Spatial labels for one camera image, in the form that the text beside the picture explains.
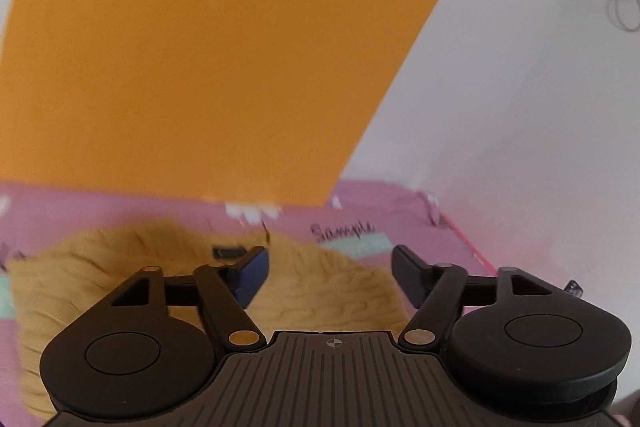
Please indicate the pink printed bed sheet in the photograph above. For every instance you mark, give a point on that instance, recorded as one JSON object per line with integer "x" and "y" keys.
{"x": 362, "y": 220}

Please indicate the mustard cable-knit cardigan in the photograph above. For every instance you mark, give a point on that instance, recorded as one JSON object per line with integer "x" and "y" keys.
{"x": 308, "y": 289}

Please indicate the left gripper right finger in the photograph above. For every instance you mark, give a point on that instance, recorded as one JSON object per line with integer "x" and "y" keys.
{"x": 435, "y": 291}

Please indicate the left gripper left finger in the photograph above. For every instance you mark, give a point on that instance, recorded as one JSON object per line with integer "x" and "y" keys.
{"x": 225, "y": 293}

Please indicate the orange headboard panel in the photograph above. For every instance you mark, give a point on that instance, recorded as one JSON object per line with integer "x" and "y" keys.
{"x": 258, "y": 101}

